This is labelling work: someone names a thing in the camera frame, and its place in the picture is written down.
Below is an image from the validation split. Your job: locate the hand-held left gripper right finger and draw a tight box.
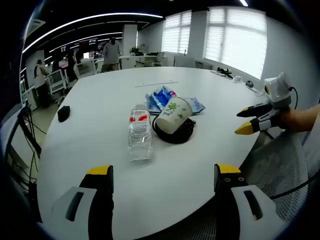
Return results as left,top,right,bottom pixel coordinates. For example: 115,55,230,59
213,163,285,240

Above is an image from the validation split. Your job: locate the window with white blinds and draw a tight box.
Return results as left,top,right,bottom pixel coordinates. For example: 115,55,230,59
203,6,268,79
161,10,193,55

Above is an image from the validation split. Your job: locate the white office chair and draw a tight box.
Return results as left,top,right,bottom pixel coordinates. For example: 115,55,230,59
47,69,68,95

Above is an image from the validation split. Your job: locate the blue tissue packet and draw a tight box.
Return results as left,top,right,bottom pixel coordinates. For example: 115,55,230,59
145,85,177,114

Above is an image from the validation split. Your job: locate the long ceiling light strip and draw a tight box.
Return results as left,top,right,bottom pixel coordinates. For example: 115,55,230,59
21,12,164,54

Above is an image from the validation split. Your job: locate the white paper cup green print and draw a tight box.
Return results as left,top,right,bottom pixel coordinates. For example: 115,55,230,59
155,96,194,135

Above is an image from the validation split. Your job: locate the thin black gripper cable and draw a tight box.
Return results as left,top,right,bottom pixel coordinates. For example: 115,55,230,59
288,86,300,110
269,171,320,200

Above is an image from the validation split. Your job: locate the black stand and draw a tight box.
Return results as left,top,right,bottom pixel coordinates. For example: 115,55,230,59
4,106,44,186

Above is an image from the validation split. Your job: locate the clear blue wipes packet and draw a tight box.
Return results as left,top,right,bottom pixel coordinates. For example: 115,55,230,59
186,96,207,116

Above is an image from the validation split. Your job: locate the ceiling air vent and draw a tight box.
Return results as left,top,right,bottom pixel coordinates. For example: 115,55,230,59
25,18,46,34

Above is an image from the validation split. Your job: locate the clear plastic water bottle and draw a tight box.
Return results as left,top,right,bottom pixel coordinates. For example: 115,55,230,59
127,103,154,163

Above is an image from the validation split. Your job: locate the black device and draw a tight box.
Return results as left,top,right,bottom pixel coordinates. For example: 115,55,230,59
216,66,235,80

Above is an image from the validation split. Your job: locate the small black pouch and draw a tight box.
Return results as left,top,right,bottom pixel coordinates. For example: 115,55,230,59
57,105,72,123

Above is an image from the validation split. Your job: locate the green potted plant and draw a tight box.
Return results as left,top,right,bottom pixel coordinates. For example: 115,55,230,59
129,45,142,57

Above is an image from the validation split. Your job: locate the white table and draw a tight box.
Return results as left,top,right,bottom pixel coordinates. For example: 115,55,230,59
36,66,276,240

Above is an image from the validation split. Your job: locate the grey mesh chair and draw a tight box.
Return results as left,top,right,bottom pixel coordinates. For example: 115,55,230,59
239,131,312,223

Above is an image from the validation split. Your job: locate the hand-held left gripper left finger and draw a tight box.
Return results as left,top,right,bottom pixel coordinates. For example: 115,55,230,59
51,164,115,240

